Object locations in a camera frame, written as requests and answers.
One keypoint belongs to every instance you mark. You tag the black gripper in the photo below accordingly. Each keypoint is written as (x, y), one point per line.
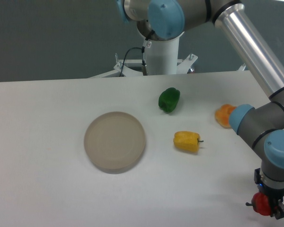
(274, 190)

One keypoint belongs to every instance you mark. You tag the red bell pepper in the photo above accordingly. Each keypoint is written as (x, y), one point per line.
(260, 204)

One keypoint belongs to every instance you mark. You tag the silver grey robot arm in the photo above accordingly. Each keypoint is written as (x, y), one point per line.
(261, 128)

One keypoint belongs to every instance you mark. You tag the orange bell pepper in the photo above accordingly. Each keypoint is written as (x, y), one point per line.
(222, 115)

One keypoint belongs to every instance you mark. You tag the yellow bell pepper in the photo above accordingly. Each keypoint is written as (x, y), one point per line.
(187, 141)

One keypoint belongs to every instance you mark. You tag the green bell pepper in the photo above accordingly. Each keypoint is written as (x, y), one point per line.
(168, 100)

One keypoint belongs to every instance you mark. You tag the beige round plate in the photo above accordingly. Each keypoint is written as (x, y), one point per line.
(115, 142)

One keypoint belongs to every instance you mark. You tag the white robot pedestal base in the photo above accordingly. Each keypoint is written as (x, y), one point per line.
(153, 58)

